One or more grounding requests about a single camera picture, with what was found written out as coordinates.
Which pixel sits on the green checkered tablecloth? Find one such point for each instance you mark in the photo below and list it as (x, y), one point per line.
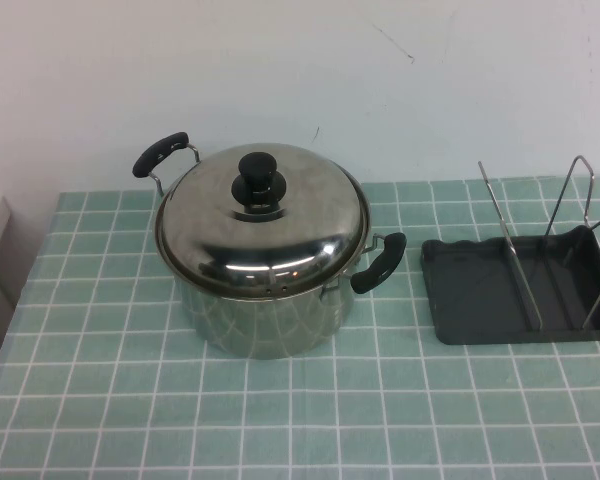
(330, 415)

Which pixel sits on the stainless steel lid black knob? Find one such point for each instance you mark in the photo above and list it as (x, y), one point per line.
(280, 250)

